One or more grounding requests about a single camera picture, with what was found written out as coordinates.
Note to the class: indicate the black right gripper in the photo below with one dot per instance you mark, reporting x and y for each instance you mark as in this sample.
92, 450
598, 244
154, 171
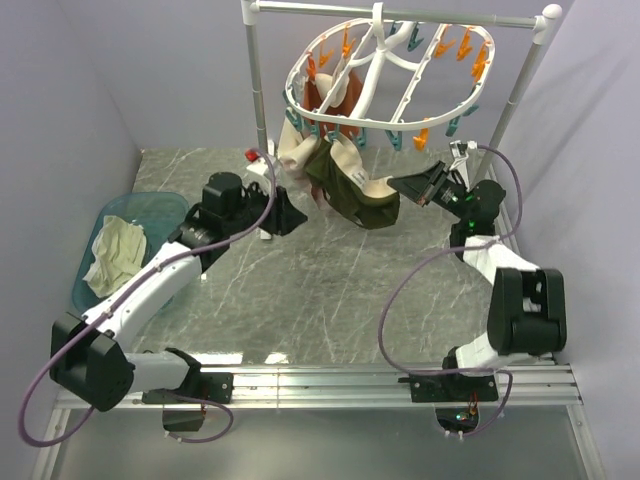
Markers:
422, 187

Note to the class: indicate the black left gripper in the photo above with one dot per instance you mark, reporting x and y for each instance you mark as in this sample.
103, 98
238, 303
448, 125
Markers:
284, 216

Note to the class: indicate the olive green underwear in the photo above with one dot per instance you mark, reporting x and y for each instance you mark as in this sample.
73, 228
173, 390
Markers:
351, 191

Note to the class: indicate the white oval clip hanger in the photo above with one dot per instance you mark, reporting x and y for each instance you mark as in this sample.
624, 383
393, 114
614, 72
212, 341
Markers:
415, 74

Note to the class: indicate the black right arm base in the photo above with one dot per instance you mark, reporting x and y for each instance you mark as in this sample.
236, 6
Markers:
456, 396

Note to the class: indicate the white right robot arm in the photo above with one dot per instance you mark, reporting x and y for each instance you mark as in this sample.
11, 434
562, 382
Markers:
527, 314

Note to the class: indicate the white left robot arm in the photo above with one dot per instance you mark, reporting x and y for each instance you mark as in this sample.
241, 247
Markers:
89, 352

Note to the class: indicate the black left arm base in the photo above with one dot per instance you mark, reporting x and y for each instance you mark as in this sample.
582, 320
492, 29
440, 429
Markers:
185, 409

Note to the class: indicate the beige hanging underwear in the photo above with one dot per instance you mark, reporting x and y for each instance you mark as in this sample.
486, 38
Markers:
294, 149

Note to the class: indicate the rust orange hanging underwear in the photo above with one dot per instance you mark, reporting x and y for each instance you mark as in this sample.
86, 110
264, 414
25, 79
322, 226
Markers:
350, 95

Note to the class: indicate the cream underwear in basket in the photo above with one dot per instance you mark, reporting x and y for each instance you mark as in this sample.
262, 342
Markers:
118, 253

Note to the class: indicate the pink hanging cloth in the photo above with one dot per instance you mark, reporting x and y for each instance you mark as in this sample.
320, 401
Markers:
318, 194

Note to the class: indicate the teal plastic basket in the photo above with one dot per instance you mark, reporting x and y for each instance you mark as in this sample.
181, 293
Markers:
159, 213

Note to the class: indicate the white metal drying rack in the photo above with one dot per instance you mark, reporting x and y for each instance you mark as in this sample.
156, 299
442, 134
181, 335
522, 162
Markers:
541, 26

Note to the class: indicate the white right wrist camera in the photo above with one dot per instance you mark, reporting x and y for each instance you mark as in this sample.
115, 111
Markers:
461, 152

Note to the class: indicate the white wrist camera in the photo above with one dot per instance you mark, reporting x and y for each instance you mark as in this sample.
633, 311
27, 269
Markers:
258, 170
461, 152

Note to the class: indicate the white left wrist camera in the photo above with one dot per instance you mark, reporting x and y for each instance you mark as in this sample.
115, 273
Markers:
258, 170

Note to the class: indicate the aluminium mounting rail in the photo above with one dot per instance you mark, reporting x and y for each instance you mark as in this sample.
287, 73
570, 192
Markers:
376, 386

